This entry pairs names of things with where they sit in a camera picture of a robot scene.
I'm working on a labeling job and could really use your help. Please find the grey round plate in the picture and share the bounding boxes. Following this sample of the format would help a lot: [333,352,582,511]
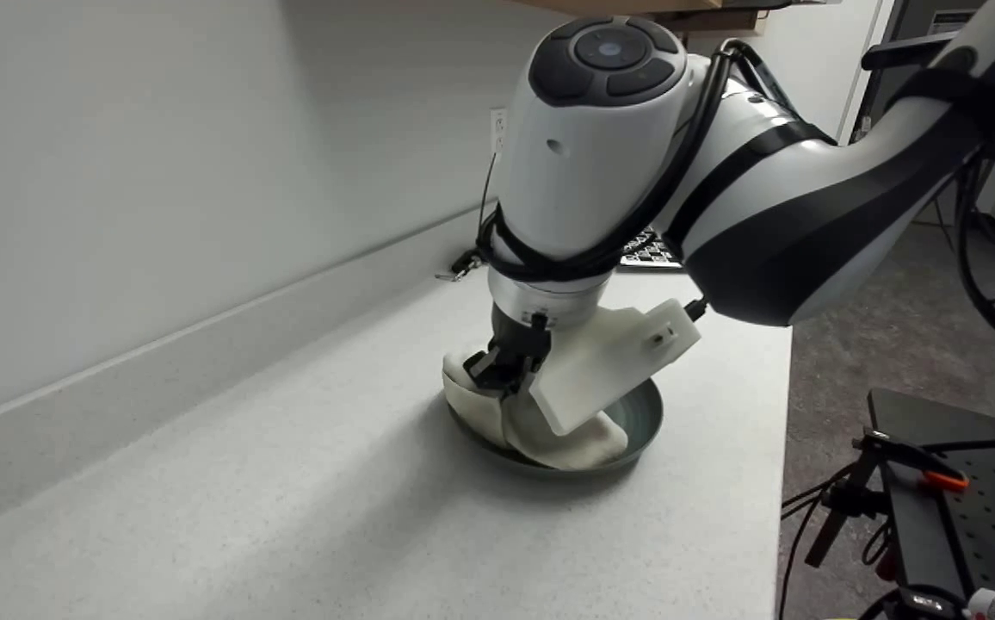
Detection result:
[439,343,669,483]

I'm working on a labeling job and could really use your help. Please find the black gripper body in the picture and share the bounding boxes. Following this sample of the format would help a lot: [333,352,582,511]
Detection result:
[488,299,557,355]

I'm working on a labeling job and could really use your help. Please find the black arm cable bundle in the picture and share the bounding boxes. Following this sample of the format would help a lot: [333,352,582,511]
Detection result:
[442,35,835,290]

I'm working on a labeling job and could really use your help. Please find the black perforated breadboard table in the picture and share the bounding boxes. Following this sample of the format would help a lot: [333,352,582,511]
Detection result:
[865,385,995,620]

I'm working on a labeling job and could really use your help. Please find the red handled clamp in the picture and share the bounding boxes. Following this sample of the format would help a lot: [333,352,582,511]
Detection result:
[852,428,974,495]

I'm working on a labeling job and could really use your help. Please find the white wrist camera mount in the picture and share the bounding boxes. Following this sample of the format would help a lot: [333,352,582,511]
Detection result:
[507,299,704,443]

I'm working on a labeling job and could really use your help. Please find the black round object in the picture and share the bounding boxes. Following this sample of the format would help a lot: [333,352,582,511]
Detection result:
[857,583,966,620]

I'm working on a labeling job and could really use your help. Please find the black clamp stand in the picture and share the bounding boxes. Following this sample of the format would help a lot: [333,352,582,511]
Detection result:
[801,451,887,572]

